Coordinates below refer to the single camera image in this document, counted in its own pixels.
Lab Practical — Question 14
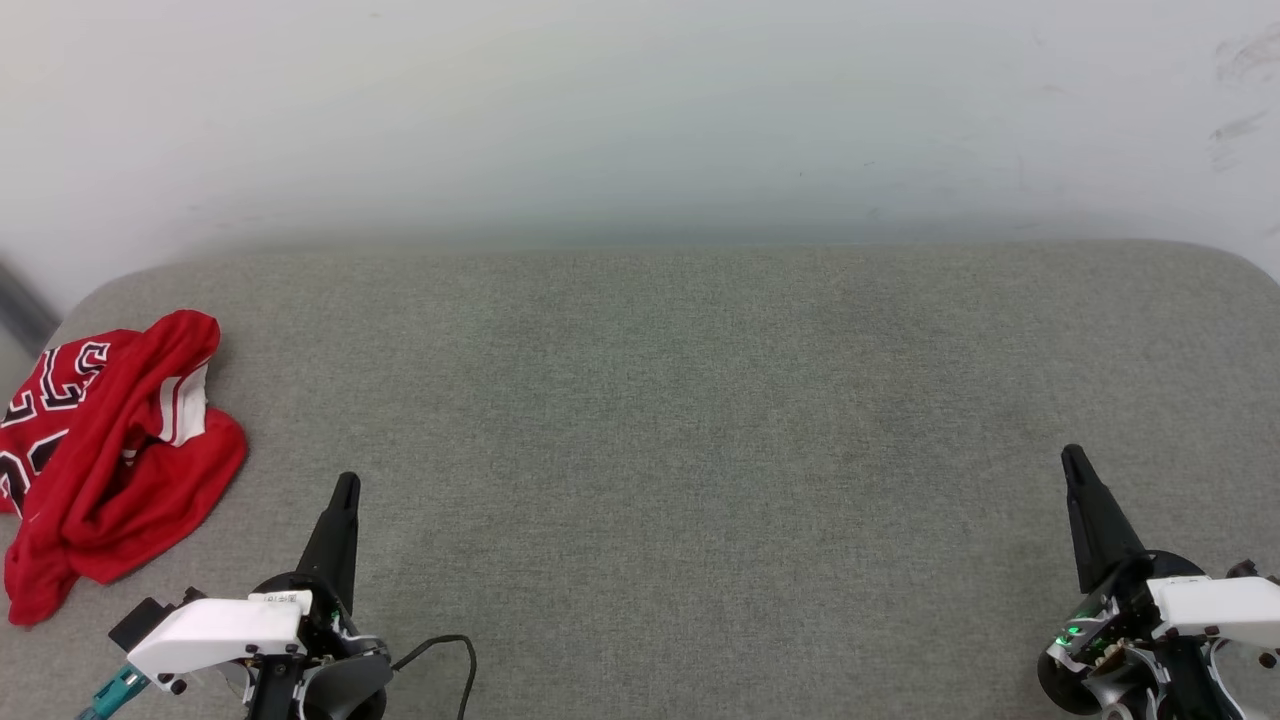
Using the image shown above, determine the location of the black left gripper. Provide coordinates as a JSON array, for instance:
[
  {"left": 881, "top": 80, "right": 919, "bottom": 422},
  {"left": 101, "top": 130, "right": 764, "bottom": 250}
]
[{"left": 246, "top": 472, "right": 391, "bottom": 720}]

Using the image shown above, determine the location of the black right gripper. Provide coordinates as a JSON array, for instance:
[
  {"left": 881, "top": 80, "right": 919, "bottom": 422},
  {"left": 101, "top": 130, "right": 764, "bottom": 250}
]
[{"left": 1037, "top": 444, "right": 1219, "bottom": 720}]

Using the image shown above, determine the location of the red Bulls basketball jersey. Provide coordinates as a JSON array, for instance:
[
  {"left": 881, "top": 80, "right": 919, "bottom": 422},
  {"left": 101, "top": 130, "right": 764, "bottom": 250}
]
[{"left": 0, "top": 309, "right": 249, "bottom": 628}]

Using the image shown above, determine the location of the thin black cable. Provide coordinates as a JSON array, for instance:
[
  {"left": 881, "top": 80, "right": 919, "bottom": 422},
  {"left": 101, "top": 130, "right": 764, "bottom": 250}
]
[{"left": 390, "top": 634, "right": 479, "bottom": 720}]

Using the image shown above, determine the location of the black camera cable teal plug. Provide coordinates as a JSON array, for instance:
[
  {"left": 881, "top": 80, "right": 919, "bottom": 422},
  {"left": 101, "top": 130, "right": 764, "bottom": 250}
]
[{"left": 76, "top": 666, "right": 153, "bottom": 720}]

